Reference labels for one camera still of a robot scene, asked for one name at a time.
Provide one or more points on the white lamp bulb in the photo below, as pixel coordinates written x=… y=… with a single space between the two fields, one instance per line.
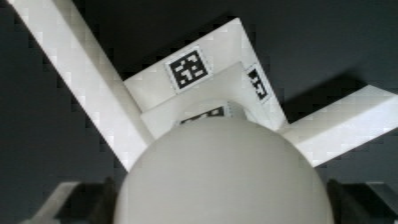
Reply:
x=223 y=175

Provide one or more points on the white lamp base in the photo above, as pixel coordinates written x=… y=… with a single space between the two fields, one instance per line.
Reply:
x=207 y=77

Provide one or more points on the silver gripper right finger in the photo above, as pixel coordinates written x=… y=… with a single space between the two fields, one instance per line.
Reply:
x=379 y=202

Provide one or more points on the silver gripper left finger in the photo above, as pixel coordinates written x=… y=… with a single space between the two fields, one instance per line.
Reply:
x=50 y=208

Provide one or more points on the white right wall bar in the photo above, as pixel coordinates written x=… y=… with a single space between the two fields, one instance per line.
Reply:
x=345 y=124

